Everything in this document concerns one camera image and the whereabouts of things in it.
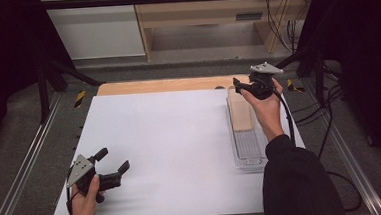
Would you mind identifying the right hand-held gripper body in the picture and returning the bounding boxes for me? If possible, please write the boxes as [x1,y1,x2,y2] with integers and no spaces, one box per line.
[240,60,286,102]

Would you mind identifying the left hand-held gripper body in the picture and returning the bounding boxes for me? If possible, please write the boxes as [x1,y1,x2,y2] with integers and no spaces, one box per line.
[63,151,124,206]

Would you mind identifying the beige phone case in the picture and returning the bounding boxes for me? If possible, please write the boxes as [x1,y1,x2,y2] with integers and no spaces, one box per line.
[226,85,255,133]

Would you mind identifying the clear plastic tray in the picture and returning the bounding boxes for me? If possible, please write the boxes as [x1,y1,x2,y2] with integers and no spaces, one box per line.
[225,93,270,171]

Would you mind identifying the person's right hand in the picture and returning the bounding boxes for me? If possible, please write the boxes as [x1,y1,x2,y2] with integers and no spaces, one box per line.
[239,77,288,145]

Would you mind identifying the person's left hand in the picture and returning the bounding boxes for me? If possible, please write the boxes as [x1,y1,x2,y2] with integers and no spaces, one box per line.
[67,173,104,215]

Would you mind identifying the white board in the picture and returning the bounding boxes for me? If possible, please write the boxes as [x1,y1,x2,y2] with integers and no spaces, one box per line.
[43,83,310,215]

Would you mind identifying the wooden table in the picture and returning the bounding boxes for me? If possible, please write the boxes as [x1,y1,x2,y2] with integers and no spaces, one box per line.
[96,73,251,98]

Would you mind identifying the light wooden desk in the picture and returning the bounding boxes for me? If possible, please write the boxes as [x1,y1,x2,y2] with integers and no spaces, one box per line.
[132,0,313,63]

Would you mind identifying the black curtain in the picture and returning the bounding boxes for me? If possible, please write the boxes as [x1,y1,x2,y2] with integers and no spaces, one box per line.
[0,0,79,161]
[291,0,381,184]

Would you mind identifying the white cabinet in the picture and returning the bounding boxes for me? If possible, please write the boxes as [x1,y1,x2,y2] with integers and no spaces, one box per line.
[40,0,146,62]

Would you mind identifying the left hand-held gripper cable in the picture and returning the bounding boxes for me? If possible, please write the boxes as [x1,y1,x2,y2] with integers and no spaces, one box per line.
[63,165,83,215]

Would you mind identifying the hand-held gripper cable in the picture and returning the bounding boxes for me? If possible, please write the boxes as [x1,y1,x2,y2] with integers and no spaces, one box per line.
[270,80,365,215]
[63,165,83,215]

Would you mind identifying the black diagonal frame strut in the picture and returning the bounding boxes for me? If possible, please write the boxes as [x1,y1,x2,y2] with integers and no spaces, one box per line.
[43,54,107,90]
[274,45,311,70]

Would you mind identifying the right hand-held gripper cable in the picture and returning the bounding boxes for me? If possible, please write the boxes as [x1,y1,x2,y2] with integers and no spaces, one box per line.
[270,80,365,215]

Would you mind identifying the aluminium rail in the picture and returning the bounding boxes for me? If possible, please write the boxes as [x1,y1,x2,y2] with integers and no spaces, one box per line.
[301,74,381,215]
[0,93,70,215]

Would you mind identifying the hanging black cables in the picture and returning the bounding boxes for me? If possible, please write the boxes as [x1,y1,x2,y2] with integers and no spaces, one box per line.
[263,0,307,55]

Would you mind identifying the black upright frame post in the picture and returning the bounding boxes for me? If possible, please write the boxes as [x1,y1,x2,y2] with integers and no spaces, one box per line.
[35,59,52,125]
[312,50,329,106]

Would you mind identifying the black floor cables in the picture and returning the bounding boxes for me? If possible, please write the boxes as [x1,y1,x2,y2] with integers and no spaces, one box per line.
[289,61,350,164]

